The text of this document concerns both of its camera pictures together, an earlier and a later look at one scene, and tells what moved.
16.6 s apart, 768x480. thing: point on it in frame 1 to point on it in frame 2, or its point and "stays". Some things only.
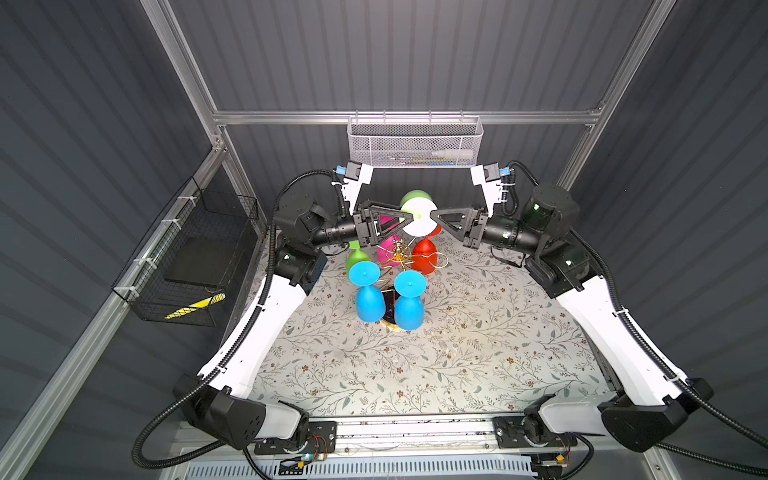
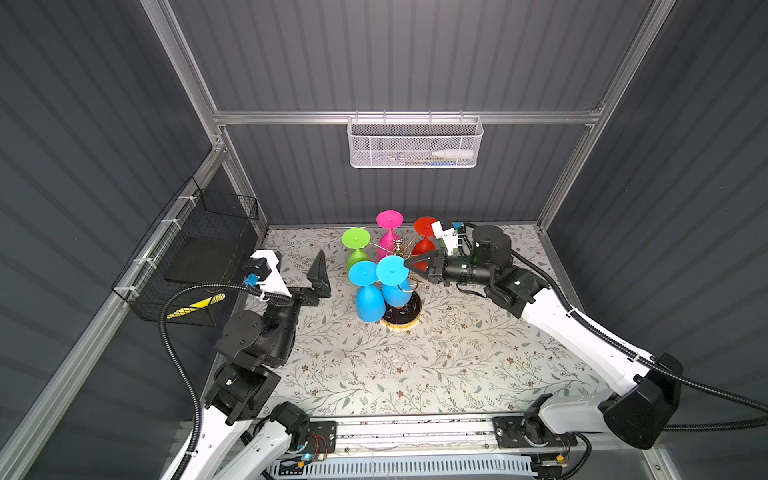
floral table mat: [498, 341] stays
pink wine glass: [386, 242] stays
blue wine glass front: [409, 285] to [393, 274]
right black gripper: [478, 215] to [434, 274]
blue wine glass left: [370, 300] stays
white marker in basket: [457, 154] stays
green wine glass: [355, 256] stays
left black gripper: [367, 234] to [317, 283]
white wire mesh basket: [415, 141] stays
